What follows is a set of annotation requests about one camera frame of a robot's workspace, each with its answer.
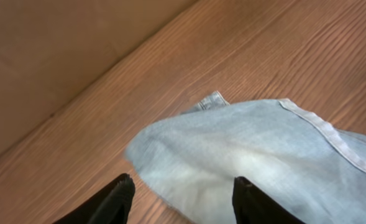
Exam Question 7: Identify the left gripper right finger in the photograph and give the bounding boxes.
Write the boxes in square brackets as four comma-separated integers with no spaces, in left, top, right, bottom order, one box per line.
[232,176,304,224]

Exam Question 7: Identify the light blue denim shorts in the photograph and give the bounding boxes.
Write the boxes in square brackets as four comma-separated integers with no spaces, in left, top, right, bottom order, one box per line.
[126,92,366,223]

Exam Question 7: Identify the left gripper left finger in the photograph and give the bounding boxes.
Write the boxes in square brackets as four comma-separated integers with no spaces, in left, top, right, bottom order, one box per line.
[54,173,135,224]

